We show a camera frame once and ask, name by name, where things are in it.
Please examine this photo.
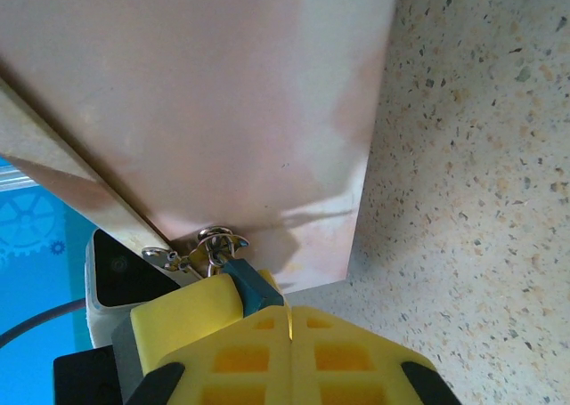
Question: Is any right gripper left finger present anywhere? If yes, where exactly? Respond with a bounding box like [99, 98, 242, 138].
[126, 305, 294, 405]

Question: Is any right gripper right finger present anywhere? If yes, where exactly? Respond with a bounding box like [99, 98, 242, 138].
[288, 304, 460, 405]

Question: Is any pink illustrated box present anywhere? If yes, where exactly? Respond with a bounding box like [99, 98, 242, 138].
[0, 0, 401, 293]

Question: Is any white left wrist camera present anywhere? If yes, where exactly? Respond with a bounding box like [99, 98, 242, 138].
[84, 229, 183, 348]

